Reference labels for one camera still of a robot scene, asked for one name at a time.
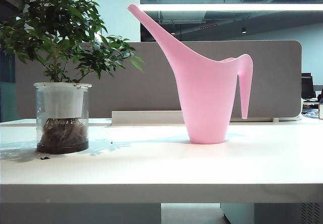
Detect pink plastic watering can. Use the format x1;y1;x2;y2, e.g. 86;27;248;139
127;4;254;144

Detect white cable tray flap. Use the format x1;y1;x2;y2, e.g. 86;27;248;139
111;110;189;125

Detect long ceiling light strip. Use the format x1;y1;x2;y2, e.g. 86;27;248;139
140;4;323;12

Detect black computer monitor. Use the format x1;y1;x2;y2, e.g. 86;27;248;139
301;72;316;100

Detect white inner plant pot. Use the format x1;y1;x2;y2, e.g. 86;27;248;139
40;83;85;119

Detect green leafy plant with roots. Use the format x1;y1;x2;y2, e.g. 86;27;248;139
0;0;146;152

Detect grey vented cabinet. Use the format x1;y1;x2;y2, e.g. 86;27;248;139
220;202;323;224

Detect grey table support panel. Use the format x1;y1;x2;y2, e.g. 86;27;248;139
0;202;162;224

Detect white divider foot bracket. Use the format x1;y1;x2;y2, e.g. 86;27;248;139
230;116;303;123

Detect clear glass plant jar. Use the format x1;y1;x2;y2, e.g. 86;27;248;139
33;82;92;155

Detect grey desk divider panel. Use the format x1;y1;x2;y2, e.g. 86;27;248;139
15;40;303;121

